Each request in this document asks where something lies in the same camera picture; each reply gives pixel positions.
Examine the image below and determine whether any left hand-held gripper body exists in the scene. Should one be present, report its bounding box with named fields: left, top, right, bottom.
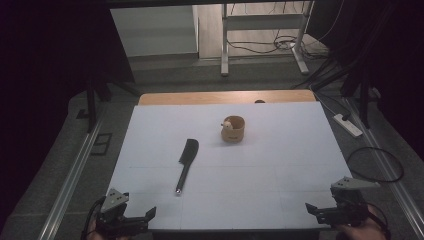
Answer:
left=94, top=188, right=149, bottom=238

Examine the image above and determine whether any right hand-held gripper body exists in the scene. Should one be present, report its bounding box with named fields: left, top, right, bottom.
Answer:
left=316, top=176, right=382, bottom=228

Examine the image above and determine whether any wooden cup with duck figure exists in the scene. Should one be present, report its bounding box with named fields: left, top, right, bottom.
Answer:
left=220, top=115, right=246, bottom=144

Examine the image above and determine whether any person's left hand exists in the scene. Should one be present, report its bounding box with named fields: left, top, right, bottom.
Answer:
left=87, top=219, right=131, bottom=240

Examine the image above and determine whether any person's right hand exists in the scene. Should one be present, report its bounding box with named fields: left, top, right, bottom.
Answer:
left=334, top=203, right=387, bottom=240

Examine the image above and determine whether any white foam board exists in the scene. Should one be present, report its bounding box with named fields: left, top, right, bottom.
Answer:
left=99, top=101, right=355, bottom=232

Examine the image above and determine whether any white power strip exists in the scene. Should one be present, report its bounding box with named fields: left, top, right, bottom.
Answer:
left=333, top=113, right=364, bottom=139

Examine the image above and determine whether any black tripod stand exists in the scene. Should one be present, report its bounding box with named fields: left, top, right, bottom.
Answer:
left=293, top=59, right=381, bottom=130
left=75, top=78, right=143, bottom=134

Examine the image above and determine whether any wooden table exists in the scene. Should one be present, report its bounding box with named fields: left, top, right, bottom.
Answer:
left=138, top=89, right=317, bottom=107

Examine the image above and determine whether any black curtain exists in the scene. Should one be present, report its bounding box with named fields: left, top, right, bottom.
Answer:
left=306, top=0, right=424, bottom=161
left=0, top=0, right=136, bottom=221

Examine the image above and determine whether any left hand-held gripper cable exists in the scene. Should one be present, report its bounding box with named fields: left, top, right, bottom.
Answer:
left=79, top=196, right=107, bottom=240

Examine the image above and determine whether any aluminium floor rail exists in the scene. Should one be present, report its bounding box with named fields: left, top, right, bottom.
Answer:
left=346, top=97, right=424, bottom=240
left=37, top=119, right=103, bottom=240

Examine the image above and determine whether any black looped cable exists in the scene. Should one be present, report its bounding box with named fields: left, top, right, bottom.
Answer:
left=345, top=146, right=405, bottom=184

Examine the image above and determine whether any tangle of floor cables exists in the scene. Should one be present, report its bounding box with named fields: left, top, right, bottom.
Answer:
left=226, top=1, right=329, bottom=62

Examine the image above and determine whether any white metal desk frame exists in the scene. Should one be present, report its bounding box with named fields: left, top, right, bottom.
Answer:
left=220, top=0, right=315, bottom=77

